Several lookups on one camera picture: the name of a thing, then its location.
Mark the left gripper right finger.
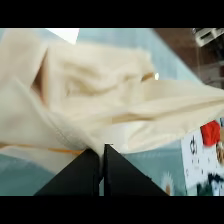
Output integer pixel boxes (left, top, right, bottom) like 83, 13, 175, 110
103, 143, 169, 197

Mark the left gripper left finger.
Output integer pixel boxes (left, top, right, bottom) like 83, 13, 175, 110
34, 148, 102, 197

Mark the cream shirt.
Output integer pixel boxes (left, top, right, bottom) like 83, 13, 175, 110
0, 28, 224, 158

